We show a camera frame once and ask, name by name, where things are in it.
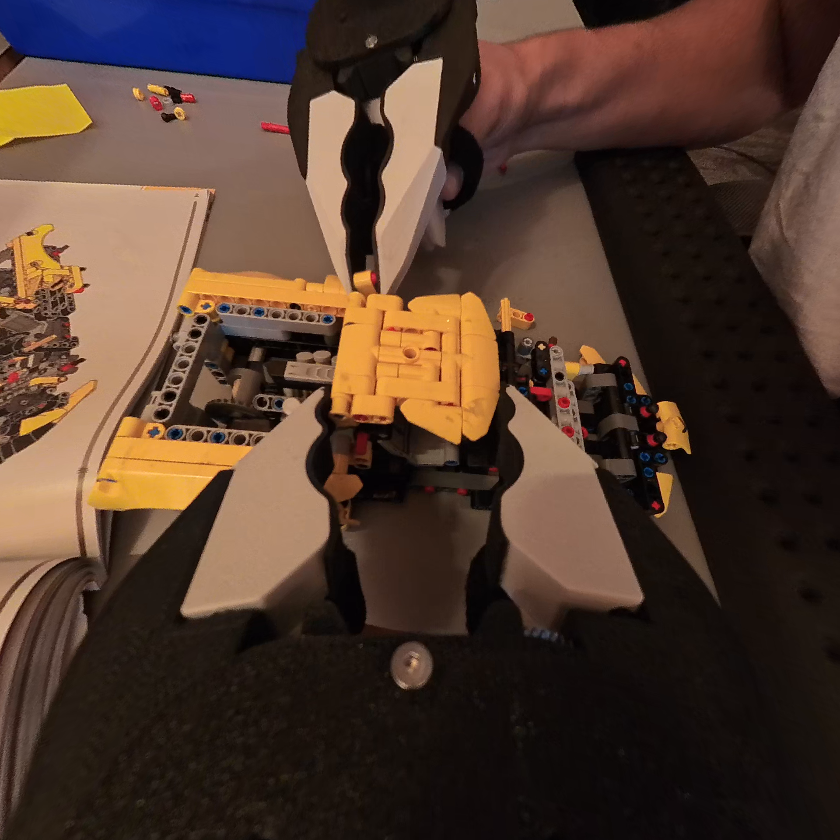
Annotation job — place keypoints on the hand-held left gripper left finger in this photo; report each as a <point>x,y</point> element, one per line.
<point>262,525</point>

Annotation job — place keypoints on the open instruction booklet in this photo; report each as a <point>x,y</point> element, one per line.
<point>124,262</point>

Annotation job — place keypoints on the yellow paper sheet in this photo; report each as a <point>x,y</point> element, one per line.
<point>39,111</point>

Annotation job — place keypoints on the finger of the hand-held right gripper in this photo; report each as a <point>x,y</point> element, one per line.
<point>325,170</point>
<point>410,184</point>

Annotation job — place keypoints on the yellow toy brick car model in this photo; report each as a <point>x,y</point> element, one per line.
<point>407,354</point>

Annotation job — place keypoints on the small yellow connector red pin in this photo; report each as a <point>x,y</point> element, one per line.
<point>364,282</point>

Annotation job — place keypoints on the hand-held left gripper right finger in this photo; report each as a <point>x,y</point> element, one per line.
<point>564,525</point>

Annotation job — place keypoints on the blue plastic bin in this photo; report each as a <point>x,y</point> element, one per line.
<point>164,33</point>

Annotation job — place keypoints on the person's right forearm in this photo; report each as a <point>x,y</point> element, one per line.
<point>656,72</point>

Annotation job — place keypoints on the pile of small brick pins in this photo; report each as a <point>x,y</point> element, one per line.
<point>155,102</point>

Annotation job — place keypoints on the person's white shirt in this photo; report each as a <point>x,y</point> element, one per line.
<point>800,229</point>

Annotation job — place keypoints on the person's right hand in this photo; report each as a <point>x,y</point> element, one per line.
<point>505,98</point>

